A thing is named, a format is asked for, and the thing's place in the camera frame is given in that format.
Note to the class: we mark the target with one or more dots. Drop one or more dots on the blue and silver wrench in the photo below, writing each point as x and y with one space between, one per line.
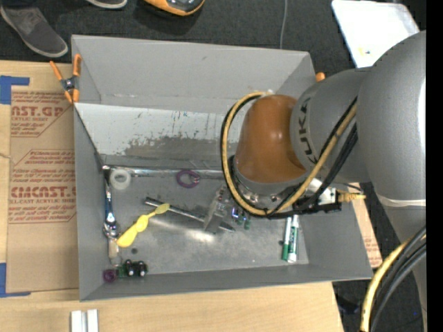
110 224

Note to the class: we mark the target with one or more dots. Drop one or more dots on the brown cardboard board red print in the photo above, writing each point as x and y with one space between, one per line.
38 247

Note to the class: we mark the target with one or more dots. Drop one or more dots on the green toy car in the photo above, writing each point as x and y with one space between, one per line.
133 269

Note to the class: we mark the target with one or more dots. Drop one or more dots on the silver metal rod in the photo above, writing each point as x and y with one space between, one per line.
178 210

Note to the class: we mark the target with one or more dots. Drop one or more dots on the small beige block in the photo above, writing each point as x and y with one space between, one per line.
113 251

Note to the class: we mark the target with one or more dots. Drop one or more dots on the yellow toothbrush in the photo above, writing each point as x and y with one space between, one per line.
133 233

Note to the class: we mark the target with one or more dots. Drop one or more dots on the grey metal bin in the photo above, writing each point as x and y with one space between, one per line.
194 78

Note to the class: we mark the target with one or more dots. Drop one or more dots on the white and green marker pen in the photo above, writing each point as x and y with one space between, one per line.
294 240

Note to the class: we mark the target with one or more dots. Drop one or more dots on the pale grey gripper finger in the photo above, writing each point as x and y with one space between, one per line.
215 210
214 226

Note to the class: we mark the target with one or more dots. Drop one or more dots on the person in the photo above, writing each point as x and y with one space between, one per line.
33 29

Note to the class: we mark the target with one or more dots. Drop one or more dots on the white tape roll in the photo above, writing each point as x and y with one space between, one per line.
113 180

